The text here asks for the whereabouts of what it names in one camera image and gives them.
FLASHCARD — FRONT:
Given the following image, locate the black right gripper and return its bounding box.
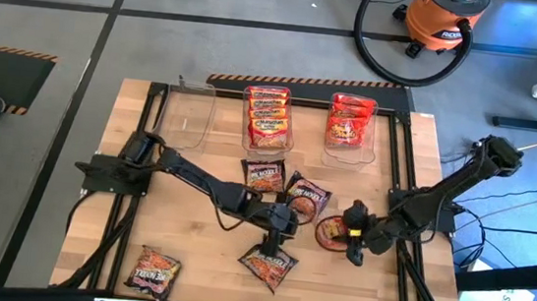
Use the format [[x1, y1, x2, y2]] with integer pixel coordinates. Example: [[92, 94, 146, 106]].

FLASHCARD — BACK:
[[338, 199, 372, 269]]

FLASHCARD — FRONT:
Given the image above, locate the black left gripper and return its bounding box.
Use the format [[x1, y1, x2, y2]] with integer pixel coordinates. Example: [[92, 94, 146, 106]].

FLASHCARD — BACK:
[[252, 201, 302, 260]]

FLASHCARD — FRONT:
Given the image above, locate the black Fire Noodle packet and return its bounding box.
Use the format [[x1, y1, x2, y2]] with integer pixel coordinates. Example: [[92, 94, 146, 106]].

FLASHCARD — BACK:
[[238, 155, 290, 197], [233, 240, 302, 297], [122, 243, 185, 301], [280, 169, 335, 228]]

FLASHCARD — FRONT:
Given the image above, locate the red Saucy Noods packet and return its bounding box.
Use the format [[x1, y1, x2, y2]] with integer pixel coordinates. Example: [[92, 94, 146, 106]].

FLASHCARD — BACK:
[[311, 212, 357, 256], [330, 101, 376, 121], [324, 114, 371, 150], [332, 92, 378, 110]]

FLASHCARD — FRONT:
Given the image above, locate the yellow Maruchan ramen packet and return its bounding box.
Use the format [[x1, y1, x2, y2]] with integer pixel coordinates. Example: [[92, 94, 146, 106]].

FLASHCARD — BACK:
[[246, 94, 289, 113], [246, 85, 290, 102], [246, 104, 289, 123], [246, 114, 291, 152]]

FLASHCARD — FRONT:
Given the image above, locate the clear plastic bin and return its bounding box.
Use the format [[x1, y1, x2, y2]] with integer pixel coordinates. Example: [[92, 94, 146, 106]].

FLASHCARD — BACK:
[[237, 82, 300, 159], [320, 91, 383, 173], [157, 80, 217, 153]]

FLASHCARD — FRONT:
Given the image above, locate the black beam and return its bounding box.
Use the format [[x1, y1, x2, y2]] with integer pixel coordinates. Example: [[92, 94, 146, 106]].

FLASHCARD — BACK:
[[453, 251, 537, 300]]

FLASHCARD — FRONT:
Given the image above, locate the orange shop vacuum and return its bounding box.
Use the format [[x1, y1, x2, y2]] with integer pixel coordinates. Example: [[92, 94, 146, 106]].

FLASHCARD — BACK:
[[347, 0, 478, 93], [388, 0, 493, 67]]

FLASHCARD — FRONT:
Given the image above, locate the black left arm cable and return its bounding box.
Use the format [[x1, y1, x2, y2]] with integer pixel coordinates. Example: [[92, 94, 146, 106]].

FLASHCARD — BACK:
[[210, 184, 321, 241]]

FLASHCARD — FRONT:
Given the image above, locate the black aluminium table frame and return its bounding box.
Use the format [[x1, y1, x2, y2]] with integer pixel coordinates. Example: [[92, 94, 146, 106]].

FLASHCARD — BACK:
[[56, 74, 481, 301]]

